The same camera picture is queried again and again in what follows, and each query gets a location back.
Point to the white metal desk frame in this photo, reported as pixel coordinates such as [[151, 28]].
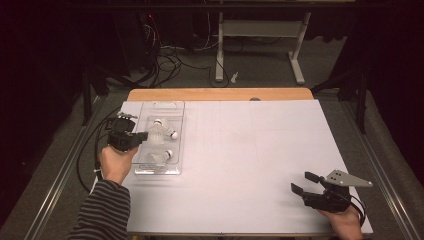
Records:
[[260, 28]]

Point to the person's left hand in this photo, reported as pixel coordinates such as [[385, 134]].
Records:
[[116, 163]]

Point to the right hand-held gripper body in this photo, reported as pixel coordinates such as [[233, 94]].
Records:
[[325, 200]]

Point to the black metal stand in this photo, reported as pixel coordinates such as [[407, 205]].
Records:
[[361, 106], [87, 100]]

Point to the white feather shuttlecock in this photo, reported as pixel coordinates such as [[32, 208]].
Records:
[[156, 133], [171, 131], [159, 156]]

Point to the small white floor object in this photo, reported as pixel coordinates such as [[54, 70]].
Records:
[[234, 77]]

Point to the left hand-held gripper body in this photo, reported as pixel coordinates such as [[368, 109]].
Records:
[[121, 138]]

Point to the aluminium floor rail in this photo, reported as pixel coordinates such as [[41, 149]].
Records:
[[380, 166], [63, 173]]

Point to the clear plastic tray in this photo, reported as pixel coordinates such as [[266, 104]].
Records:
[[173, 113]]

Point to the wooden table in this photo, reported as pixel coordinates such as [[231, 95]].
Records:
[[216, 94]]

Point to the person's right hand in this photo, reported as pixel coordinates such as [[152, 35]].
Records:
[[343, 225]]

